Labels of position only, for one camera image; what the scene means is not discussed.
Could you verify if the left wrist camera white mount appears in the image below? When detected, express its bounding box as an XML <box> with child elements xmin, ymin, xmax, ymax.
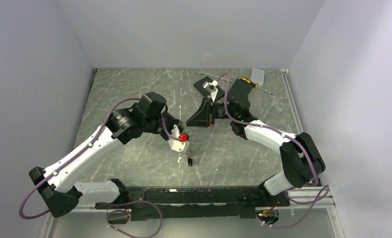
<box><xmin>167</xmin><ymin>125</ymin><xmax>190</xmax><ymax>153</ymax></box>

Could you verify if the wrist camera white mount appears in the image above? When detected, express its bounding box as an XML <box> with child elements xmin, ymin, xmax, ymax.
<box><xmin>203</xmin><ymin>80</ymin><xmax>218</xmax><ymax>102</ymax></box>
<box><xmin>167</xmin><ymin>125</ymin><xmax>190</xmax><ymax>153</ymax></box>

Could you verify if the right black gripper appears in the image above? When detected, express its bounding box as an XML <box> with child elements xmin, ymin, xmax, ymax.
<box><xmin>186</xmin><ymin>98</ymin><xmax>237</xmax><ymax>128</ymax></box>

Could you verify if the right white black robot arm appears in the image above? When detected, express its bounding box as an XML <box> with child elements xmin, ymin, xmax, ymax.
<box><xmin>186</xmin><ymin>99</ymin><xmax>326</xmax><ymax>206</ymax></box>

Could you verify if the clear plastic container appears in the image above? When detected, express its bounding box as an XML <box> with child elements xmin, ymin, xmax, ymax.
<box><xmin>251</xmin><ymin>69</ymin><xmax>265</xmax><ymax>86</ymax></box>

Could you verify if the silver wrench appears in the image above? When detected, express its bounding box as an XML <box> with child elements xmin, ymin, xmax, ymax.
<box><xmin>196</xmin><ymin>68</ymin><xmax>234</xmax><ymax>82</ymax></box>

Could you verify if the black box with white label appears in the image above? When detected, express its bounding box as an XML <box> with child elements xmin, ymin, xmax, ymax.
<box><xmin>193</xmin><ymin>76</ymin><xmax>224</xmax><ymax>102</ymax></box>

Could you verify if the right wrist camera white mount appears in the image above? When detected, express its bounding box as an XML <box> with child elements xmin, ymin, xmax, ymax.
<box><xmin>203</xmin><ymin>80</ymin><xmax>218</xmax><ymax>102</ymax></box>

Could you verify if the yellow black handled screwdriver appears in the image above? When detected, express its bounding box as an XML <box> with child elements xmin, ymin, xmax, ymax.
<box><xmin>240</xmin><ymin>77</ymin><xmax>272</xmax><ymax>95</ymax></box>

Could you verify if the aluminium frame rail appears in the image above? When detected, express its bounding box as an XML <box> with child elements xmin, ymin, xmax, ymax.
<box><xmin>285</xmin><ymin>185</ymin><xmax>335</xmax><ymax>209</ymax></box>

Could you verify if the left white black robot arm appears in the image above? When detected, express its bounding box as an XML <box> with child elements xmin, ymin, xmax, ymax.
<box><xmin>29</xmin><ymin>92</ymin><xmax>189</xmax><ymax>218</ymax></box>

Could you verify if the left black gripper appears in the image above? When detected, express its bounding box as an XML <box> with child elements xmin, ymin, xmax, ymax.
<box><xmin>144</xmin><ymin>111</ymin><xmax>184</xmax><ymax>142</ymax></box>

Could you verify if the plain black box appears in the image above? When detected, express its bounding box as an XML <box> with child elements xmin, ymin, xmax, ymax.
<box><xmin>227</xmin><ymin>79</ymin><xmax>253</xmax><ymax>114</ymax></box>

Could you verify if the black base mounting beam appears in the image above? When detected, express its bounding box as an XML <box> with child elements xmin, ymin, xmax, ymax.
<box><xmin>95</xmin><ymin>185</ymin><xmax>290</xmax><ymax>221</ymax></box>

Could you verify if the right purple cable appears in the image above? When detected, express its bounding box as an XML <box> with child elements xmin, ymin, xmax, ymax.
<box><xmin>214</xmin><ymin>72</ymin><xmax>331</xmax><ymax>230</ymax></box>

